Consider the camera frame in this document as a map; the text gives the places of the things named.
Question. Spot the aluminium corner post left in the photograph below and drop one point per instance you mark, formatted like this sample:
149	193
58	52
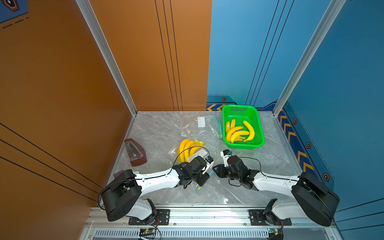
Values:
97	32

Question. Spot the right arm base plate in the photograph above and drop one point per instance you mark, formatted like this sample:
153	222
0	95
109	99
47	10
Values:
258	217

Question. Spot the aluminium corner post right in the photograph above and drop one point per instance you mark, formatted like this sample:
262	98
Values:
318	36

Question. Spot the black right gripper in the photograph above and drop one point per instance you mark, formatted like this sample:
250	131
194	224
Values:
219	170

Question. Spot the aluminium front rail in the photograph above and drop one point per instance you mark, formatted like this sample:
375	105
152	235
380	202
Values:
204	222

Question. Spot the purple small basket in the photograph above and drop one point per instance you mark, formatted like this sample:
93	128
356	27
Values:
118	174

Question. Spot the green plastic perforated basket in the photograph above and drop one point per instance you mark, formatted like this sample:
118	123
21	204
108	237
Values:
243	113

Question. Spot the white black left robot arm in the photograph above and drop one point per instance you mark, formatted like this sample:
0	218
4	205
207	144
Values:
122	197

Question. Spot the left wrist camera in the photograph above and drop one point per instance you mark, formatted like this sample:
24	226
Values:
208	165

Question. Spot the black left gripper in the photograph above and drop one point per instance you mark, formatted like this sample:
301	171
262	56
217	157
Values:
205	177

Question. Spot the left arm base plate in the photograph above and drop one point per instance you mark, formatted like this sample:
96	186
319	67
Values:
160	218

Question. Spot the aluminium corner post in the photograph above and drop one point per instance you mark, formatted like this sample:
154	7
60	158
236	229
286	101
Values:
318	36
97	32

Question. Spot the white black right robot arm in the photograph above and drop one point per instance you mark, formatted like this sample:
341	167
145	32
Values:
308	196

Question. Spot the green circuit board left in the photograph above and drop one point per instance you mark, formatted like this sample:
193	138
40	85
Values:
148	233

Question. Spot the yellow plastic banana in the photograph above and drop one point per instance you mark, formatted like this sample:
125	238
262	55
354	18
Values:
235	133

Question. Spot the clear zip bag with bananas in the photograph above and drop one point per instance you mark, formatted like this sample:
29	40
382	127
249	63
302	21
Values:
201	127

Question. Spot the green circuit board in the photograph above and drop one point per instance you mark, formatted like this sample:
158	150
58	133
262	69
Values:
148	233
276	234

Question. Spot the green circuit board right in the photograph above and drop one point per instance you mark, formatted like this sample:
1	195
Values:
276	234

